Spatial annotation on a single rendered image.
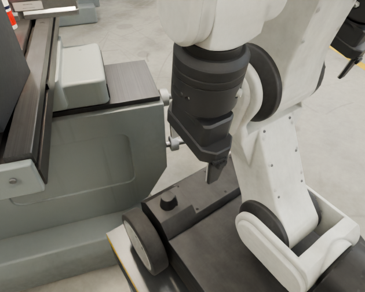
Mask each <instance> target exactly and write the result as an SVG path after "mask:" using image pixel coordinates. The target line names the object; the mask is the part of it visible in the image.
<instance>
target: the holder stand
mask: <svg viewBox="0 0 365 292"><path fill-rule="evenodd" d="M29 74H30V69H29V66H28V64H27V62H26V59H25V57H24V54H23V51H22V49H21V47H20V44H19V42H18V40H17V37H16V34H15V32H14V29H13V27H12V24H11V22H10V20H9V17H8V14H7V12H6V10H5V7H4V5H3V2H2V0H0V133H2V132H4V130H5V127H6V125H7V124H8V121H9V119H10V116H11V114H12V112H13V110H14V107H15V105H16V103H17V101H18V99H19V96H20V94H21V91H22V89H23V87H24V85H25V83H26V80H27V78H28V76H29Z"/></svg>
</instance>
